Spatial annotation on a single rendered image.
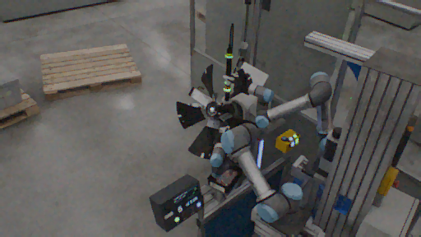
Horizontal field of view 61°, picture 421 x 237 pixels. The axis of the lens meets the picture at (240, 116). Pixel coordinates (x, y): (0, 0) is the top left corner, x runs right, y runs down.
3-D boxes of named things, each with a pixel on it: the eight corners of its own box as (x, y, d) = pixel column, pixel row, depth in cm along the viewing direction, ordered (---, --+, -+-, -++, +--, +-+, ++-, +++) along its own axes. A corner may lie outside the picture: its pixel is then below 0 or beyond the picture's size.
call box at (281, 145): (288, 139, 274) (290, 128, 268) (298, 146, 269) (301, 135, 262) (274, 148, 265) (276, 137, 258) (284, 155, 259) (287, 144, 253)
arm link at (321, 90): (337, 104, 204) (260, 132, 220) (335, 94, 213) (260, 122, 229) (330, 89, 199) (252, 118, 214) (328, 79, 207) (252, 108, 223)
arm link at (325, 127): (319, 151, 241) (310, 83, 210) (316, 137, 253) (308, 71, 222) (337, 150, 239) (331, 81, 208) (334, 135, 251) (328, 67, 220)
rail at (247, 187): (285, 160, 282) (287, 152, 278) (289, 163, 280) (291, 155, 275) (196, 225, 229) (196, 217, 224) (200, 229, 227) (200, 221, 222)
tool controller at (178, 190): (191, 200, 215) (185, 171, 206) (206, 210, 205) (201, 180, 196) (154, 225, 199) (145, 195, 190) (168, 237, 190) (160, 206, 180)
